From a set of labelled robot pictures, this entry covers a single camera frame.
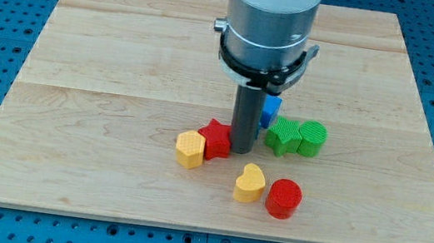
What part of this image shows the red star block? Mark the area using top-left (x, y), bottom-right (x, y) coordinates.
top-left (198, 118), bottom-right (231, 160)

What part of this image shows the red cylinder block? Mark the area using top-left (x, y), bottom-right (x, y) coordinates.
top-left (265, 179), bottom-right (303, 220)

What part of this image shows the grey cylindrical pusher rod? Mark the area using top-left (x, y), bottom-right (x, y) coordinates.
top-left (229, 86), bottom-right (266, 154)

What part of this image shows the green star block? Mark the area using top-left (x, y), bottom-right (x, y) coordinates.
top-left (265, 117), bottom-right (302, 157)

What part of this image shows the yellow hexagon block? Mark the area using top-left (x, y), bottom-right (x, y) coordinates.
top-left (176, 130), bottom-right (206, 169)

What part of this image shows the light wooden board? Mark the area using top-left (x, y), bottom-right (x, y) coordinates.
top-left (0, 0), bottom-right (434, 243)

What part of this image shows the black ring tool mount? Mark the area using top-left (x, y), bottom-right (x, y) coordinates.
top-left (218, 34), bottom-right (320, 96)

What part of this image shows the blue cube block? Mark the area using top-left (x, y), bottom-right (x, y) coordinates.
top-left (260, 95), bottom-right (282, 129)

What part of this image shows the yellow heart block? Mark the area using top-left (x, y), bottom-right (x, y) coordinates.
top-left (232, 163), bottom-right (266, 203)

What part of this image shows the green cylinder block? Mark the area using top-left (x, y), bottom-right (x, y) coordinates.
top-left (297, 120), bottom-right (328, 157)

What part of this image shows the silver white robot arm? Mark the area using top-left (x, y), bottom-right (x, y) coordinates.
top-left (214, 0), bottom-right (322, 154)

